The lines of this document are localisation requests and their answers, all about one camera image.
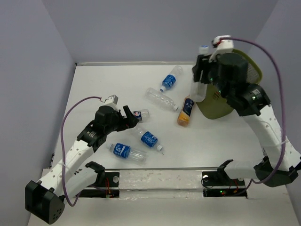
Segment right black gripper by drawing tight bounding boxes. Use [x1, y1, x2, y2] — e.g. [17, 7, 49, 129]
[192, 55, 228, 99]

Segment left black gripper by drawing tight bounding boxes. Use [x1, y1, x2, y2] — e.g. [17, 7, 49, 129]
[104, 106, 139, 134]

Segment clear crushed bottle white cap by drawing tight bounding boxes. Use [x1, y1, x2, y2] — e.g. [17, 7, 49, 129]
[190, 45, 209, 102]

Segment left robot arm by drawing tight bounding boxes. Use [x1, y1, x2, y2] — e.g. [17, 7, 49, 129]
[25, 105, 138, 225]

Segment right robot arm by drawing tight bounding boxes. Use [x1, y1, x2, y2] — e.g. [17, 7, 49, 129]
[192, 49, 301, 187]

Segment green mesh waste bin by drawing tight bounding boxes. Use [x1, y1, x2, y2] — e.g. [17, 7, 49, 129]
[197, 49, 262, 120]

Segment pepsi bottle black cap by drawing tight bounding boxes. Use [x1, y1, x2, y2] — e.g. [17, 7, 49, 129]
[133, 109, 150, 123]

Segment blue label bottle middle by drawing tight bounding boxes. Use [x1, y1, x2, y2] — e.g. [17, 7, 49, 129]
[134, 126, 163, 152]

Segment blue label bottle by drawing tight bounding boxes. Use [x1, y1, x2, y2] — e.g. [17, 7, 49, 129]
[134, 126, 163, 152]
[159, 65, 183, 92]
[107, 143, 148, 164]

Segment blue label bottle far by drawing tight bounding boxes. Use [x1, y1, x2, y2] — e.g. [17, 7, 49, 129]
[159, 65, 183, 92]

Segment blue label bottle near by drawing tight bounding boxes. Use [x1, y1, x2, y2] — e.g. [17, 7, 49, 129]
[107, 143, 148, 164]

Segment clear unlabelled bottle far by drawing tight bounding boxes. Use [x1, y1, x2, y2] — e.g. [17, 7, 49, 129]
[145, 88, 179, 112]

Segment orange juice bottle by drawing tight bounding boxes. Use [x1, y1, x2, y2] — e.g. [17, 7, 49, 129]
[177, 96, 194, 127]

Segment white foam strip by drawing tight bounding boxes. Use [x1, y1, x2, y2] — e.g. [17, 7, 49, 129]
[119, 170, 203, 199]

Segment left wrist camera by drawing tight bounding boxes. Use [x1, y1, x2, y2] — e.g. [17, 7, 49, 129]
[103, 95, 119, 111]

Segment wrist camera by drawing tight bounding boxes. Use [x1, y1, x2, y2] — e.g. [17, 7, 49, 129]
[103, 95, 119, 111]
[212, 35, 234, 56]

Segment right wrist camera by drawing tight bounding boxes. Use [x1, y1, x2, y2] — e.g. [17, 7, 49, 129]
[212, 35, 234, 56]

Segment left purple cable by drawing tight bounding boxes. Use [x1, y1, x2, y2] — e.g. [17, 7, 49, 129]
[60, 96, 103, 207]

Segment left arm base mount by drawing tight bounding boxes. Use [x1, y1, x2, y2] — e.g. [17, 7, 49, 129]
[81, 171, 120, 198]

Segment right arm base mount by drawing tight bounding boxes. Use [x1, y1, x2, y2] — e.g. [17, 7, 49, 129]
[201, 171, 247, 198]

